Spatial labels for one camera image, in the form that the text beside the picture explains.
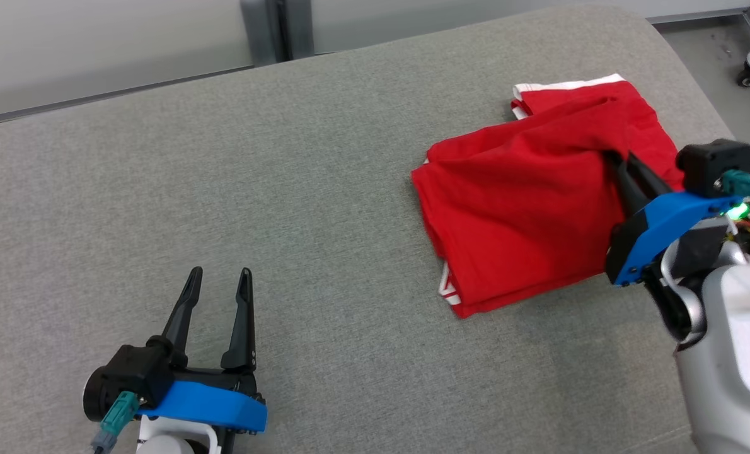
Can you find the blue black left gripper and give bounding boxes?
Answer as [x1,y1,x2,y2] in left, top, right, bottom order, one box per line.
[138,266,268,454]

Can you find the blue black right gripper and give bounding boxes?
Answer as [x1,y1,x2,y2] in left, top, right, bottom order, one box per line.
[603,151,746,288]

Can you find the red shorts with white stripe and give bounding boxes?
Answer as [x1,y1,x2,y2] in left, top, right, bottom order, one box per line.
[511,74,686,190]

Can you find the red white basketball jersey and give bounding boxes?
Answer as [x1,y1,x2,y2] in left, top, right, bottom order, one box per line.
[411,95,631,319]

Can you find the teal right cable connector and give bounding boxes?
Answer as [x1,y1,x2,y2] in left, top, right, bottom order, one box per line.
[718,169,750,206]

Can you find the teal cable connector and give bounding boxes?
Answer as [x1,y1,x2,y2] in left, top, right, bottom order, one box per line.
[91,391,139,451]
[718,169,750,206]

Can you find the teal left cable connector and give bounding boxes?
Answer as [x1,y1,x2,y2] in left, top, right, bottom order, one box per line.
[91,391,139,451]

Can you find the grey partition post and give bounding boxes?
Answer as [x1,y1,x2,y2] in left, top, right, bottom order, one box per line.
[241,0,314,66]

